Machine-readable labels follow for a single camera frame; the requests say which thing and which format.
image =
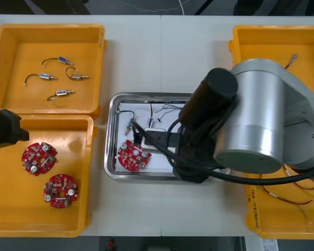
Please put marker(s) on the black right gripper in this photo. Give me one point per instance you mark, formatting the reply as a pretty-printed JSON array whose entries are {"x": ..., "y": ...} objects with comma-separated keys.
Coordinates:
[{"x": 191, "y": 175}]

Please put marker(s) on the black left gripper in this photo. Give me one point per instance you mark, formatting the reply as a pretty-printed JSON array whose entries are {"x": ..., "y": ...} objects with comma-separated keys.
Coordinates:
[{"x": 5, "y": 128}]

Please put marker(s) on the round red circuit board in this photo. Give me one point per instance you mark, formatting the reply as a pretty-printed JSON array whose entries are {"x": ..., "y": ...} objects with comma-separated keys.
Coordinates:
[
  {"x": 60, "y": 194},
  {"x": 132, "y": 158},
  {"x": 39, "y": 160}
]

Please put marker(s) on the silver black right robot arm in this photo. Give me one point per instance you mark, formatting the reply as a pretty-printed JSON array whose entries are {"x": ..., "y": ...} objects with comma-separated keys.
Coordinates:
[{"x": 259, "y": 104}]

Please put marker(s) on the steel tray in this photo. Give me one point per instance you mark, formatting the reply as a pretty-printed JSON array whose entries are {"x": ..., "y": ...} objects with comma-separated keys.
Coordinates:
[{"x": 108, "y": 146}]

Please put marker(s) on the white sheet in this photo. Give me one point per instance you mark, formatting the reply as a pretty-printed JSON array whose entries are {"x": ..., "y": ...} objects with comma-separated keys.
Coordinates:
[{"x": 159, "y": 167}]

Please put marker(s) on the yellow-orange plastic bin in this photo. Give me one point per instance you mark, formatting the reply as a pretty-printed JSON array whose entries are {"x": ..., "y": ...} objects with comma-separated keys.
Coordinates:
[
  {"x": 272, "y": 222},
  {"x": 76, "y": 41},
  {"x": 264, "y": 44},
  {"x": 15, "y": 209}
]

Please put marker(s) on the white printed label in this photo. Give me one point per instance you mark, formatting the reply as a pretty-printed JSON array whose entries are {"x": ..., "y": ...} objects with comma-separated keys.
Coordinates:
[{"x": 270, "y": 244}]

